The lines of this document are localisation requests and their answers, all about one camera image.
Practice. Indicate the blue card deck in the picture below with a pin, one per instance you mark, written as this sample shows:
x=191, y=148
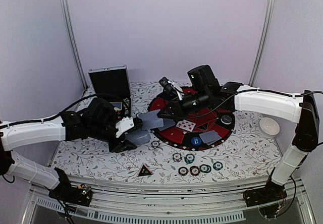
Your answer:
x=139, y=137

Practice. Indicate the aluminium poker case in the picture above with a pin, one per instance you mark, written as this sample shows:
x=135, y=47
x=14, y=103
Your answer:
x=111, y=80

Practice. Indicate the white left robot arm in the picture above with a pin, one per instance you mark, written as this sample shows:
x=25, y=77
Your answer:
x=29, y=132

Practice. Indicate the eight of hearts card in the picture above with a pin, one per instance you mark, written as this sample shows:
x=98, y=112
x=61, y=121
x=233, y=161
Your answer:
x=186, y=125

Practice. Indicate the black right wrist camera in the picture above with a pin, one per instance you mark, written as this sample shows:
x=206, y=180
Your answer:
x=166, y=85

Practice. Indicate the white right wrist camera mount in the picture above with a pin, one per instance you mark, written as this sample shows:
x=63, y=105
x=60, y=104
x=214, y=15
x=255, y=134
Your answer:
x=178, y=89

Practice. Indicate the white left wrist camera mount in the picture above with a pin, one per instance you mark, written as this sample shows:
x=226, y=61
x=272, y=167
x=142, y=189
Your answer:
x=123, y=126

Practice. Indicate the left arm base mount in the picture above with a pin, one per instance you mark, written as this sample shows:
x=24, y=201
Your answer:
x=65, y=192

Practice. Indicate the round red black poker mat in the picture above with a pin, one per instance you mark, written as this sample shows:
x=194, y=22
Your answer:
x=206, y=121

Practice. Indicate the boxed playing card deck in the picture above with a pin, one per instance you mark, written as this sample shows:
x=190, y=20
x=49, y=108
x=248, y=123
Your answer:
x=117, y=105

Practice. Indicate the black triangular dealer plate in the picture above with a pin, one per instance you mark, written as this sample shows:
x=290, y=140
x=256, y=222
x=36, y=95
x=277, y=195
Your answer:
x=144, y=171

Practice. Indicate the red black 100 chip pile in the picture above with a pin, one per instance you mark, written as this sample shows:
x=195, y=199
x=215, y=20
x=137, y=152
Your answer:
x=183, y=171
x=194, y=170

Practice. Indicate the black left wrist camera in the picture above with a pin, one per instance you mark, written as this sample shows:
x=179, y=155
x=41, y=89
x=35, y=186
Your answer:
x=138, y=124

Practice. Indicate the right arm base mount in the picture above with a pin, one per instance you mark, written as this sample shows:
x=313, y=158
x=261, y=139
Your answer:
x=269, y=193

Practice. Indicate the clear acrylic round disc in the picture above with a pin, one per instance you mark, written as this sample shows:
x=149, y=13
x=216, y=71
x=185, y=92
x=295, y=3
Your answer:
x=226, y=119

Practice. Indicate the green 20 chip stack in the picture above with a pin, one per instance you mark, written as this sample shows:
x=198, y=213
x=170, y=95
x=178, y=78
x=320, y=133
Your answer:
x=127, y=106

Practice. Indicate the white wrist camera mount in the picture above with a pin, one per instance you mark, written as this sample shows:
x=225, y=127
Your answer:
x=123, y=126
x=178, y=89

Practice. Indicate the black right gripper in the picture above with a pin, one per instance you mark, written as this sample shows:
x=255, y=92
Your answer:
x=176, y=109

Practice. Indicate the blue small blind button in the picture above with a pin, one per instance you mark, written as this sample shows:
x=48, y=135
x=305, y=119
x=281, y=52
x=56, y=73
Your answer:
x=196, y=141

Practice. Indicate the blue green 50 chip pile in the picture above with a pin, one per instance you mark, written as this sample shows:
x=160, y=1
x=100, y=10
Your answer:
x=204, y=168
x=189, y=158

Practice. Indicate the left aluminium frame post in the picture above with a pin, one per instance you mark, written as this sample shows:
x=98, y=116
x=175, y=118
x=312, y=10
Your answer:
x=72, y=42

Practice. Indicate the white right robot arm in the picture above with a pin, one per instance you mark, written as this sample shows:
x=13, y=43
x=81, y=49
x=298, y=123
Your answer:
x=298, y=109

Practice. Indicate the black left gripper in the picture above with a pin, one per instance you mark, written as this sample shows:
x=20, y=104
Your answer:
x=119, y=147

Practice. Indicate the white ceramic bowl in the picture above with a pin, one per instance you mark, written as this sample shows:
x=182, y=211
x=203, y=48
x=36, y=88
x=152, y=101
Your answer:
x=268, y=127

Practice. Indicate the single blue backed card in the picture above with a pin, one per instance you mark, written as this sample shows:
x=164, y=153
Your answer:
x=151, y=120
x=209, y=137
x=167, y=123

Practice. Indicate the front aluminium rail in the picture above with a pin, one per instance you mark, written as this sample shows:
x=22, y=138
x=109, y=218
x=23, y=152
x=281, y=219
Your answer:
x=217, y=202

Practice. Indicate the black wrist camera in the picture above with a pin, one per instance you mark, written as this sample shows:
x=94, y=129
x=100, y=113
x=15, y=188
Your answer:
x=138, y=124
x=166, y=85

